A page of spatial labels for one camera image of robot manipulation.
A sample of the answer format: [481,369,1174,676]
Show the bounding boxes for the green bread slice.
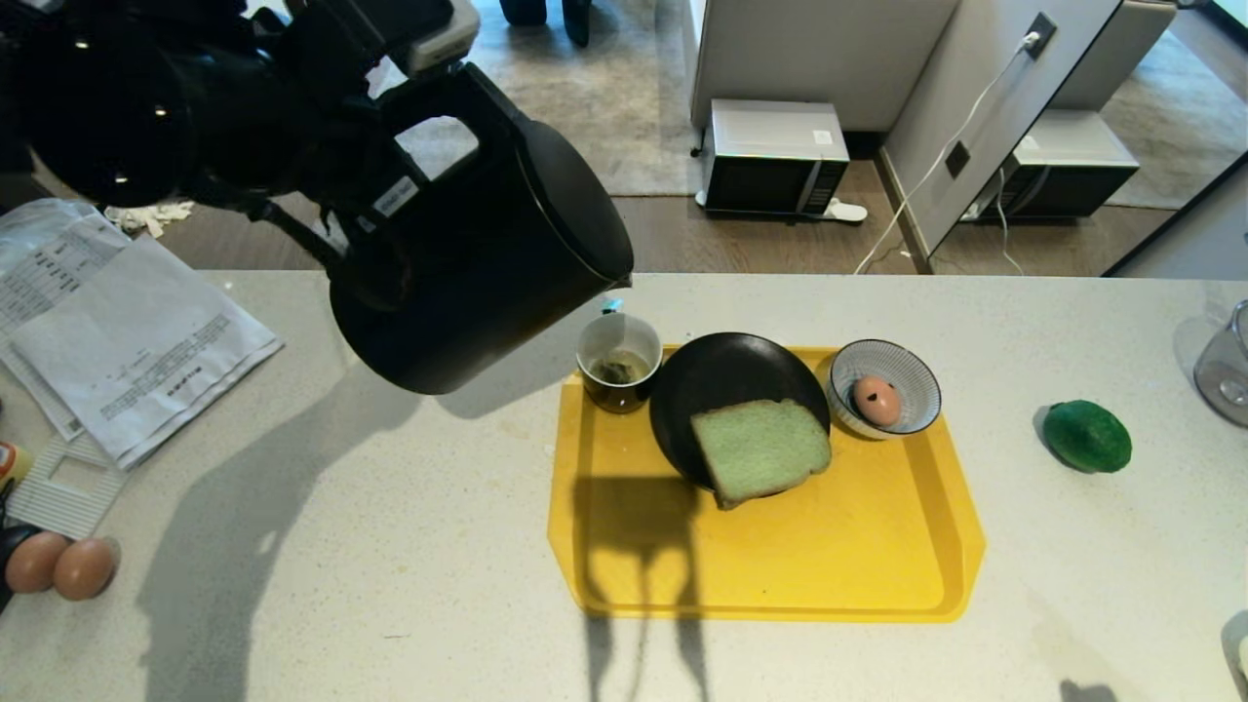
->
[689,397,834,511]

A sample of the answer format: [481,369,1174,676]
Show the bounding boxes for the white microwave oven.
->
[701,97,852,218]

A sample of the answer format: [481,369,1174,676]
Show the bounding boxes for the yellow plastic tray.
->
[547,343,987,624]

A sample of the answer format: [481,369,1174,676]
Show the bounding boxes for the white printed paper sheet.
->
[8,237,285,471]

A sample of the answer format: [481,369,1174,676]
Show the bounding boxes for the dark ceramic mug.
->
[575,312,665,415]

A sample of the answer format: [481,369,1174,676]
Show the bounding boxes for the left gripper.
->
[289,0,422,149]

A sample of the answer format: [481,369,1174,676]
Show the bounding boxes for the striped ceramic bowl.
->
[827,338,944,442]

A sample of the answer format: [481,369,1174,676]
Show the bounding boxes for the tea bag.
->
[591,298,646,387]

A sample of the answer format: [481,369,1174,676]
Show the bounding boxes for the clear glass jug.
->
[1192,297,1248,429]

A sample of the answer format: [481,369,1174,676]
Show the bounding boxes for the brown egg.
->
[53,537,121,603]
[5,530,71,595]
[852,375,903,428]

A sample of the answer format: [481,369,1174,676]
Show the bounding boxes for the black round plate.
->
[648,332,833,491]

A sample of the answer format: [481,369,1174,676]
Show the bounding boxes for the wall power socket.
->
[1022,11,1059,61]

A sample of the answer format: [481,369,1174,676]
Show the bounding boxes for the clear plastic document bag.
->
[0,199,135,337]

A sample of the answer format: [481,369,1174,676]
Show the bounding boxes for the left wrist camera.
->
[405,0,482,77]

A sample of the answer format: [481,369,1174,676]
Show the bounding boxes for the black electric kettle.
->
[328,61,636,397]

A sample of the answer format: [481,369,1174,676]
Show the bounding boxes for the black cable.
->
[249,198,344,271]

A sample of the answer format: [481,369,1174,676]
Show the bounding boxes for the white power cable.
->
[854,32,1042,277]

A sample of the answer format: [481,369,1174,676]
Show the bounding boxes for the crumpled white tissue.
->
[103,199,195,240]

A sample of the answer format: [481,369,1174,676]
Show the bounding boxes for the white ribbed plastic frame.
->
[5,433,129,540]

